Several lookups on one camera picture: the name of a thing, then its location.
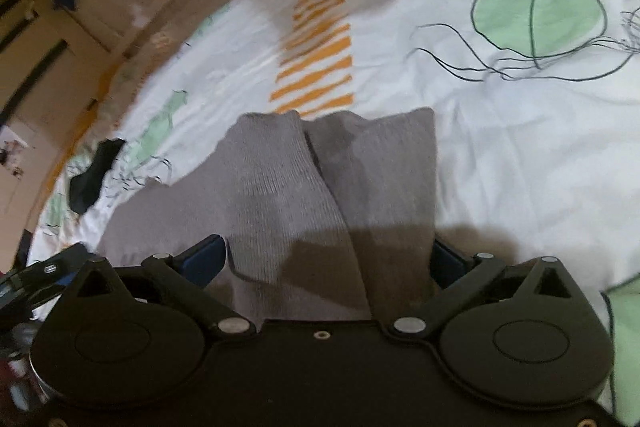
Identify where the grey knitted hooded sweater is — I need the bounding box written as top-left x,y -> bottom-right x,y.
96,108 -> 436,323

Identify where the black folded cloth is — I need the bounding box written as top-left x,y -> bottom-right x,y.
68,139 -> 126,216

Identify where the white leaf-print bed sheet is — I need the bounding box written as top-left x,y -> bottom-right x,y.
28,0 -> 639,426

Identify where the beige wooden left bed rail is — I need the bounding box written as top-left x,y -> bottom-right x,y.
0,0 -> 112,268

